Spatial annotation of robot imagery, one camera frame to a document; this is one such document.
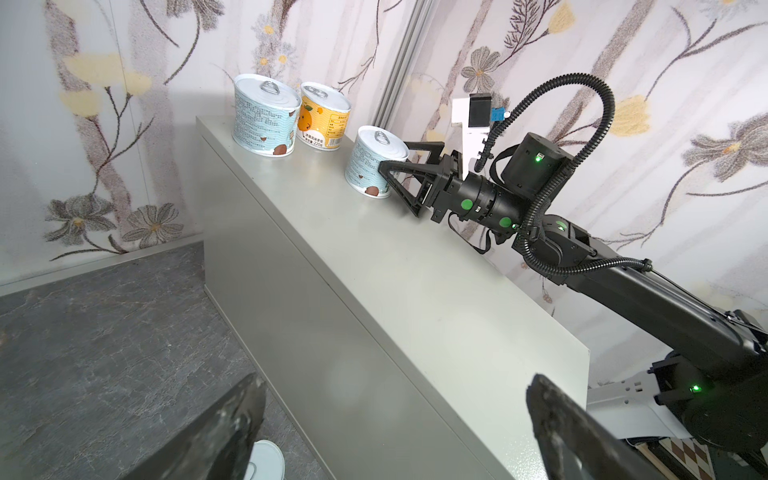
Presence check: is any grey metal cabinet counter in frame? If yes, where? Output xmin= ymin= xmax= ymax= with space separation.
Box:
xmin=197 ymin=116 xmax=589 ymax=479

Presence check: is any pink labelled can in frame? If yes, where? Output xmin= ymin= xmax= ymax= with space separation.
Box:
xmin=243 ymin=440 xmax=285 ymax=480

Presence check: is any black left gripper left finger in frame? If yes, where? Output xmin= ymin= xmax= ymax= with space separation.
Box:
xmin=125 ymin=373 xmax=267 ymax=479

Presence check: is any light blue labelled can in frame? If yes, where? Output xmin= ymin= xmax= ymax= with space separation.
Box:
xmin=233 ymin=74 xmax=302 ymax=158

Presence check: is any black corrugated right cable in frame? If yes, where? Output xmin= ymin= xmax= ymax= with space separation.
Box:
xmin=473 ymin=72 xmax=654 ymax=278

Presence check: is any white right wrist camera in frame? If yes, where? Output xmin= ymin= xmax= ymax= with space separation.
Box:
xmin=451 ymin=93 xmax=506 ymax=178

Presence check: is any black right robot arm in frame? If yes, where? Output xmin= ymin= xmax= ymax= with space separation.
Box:
xmin=378 ymin=133 xmax=767 ymax=453

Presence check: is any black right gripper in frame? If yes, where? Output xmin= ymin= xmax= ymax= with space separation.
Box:
xmin=378 ymin=141 xmax=465 ymax=222

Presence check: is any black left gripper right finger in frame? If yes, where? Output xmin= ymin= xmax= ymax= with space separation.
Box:
xmin=526 ymin=374 xmax=663 ymax=479

